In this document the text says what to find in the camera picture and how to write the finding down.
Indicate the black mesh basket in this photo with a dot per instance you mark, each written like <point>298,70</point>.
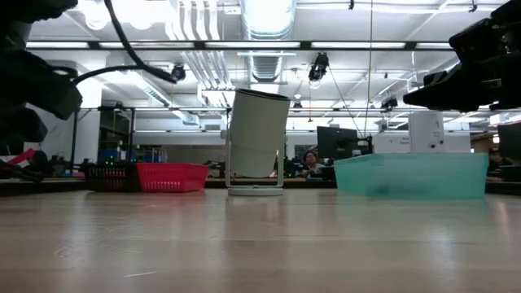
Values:
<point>110,177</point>

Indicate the white cylindrical desk lamp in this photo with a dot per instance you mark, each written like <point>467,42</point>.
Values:
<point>256,134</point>

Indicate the black round ceiling fixture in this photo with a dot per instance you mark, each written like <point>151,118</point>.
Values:
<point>179,72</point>

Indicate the person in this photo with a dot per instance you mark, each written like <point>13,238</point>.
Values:
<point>496,163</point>
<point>312,163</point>
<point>40,160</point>

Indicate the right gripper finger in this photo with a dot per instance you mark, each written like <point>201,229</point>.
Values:
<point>443,97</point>
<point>437,78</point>

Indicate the black overhead camera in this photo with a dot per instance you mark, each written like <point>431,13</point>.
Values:
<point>319,65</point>

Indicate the translucent green plastic bin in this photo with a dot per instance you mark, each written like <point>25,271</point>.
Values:
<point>411,175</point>

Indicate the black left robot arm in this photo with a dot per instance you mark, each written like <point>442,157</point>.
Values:
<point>28,10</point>

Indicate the white pillar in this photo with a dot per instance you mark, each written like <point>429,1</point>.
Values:
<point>425,132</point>

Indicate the red mesh basket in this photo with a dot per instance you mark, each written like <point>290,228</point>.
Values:
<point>173,177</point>

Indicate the red bar piece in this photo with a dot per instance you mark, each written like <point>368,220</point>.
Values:
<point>20,156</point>

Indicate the black computer monitor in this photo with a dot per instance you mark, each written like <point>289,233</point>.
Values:
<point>510,140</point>
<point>335,142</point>

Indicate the black aluminium table frame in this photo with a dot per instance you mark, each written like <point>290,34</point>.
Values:
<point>252,45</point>

